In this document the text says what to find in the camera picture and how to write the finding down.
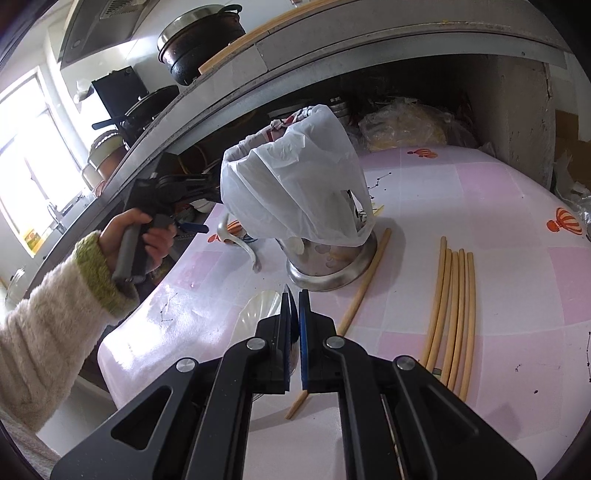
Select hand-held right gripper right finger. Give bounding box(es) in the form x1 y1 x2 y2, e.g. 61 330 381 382
299 289 539 480

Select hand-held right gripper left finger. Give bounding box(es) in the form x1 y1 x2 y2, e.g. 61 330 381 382
50 285 298 480

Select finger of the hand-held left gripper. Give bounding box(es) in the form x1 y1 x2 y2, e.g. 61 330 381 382
178 172 223 204

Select steel utensil holder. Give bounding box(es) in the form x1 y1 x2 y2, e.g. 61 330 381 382
286 187 380 292

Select bamboo chopstick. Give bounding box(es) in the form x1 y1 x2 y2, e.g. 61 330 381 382
285 227 392 420
427 248 453 372
451 248 467 394
419 236 448 367
460 250 476 401
441 250 459 385

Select person's left forearm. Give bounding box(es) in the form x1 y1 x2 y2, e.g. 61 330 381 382
0 231 139 435

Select person's left hand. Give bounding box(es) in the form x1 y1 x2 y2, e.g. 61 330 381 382
99 208 178 278

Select white plastic bag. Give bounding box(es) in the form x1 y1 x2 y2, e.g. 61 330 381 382
221 104 376 247

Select black wok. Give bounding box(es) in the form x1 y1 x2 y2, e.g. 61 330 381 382
92 85 181 134

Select black box appliance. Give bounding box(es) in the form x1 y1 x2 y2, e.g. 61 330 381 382
91 66 147 118

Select window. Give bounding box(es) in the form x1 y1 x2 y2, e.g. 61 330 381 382
0 69 93 259

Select black pot with steel lid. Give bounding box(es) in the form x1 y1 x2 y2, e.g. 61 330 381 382
157 4 246 86

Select range hood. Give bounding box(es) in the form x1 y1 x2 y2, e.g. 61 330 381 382
59 0 158 70

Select concrete kitchen counter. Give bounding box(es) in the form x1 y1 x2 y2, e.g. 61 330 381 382
25 0 570 296

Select pink printed tablecloth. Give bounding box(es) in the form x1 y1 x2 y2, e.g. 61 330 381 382
97 147 591 480

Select yellow plastic bag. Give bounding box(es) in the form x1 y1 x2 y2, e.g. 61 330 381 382
359 99 462 152

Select crumpled clear plastic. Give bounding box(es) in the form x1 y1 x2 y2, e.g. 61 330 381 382
554 152 591 241

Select cardboard box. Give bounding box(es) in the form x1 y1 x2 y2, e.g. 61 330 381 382
554 111 591 176

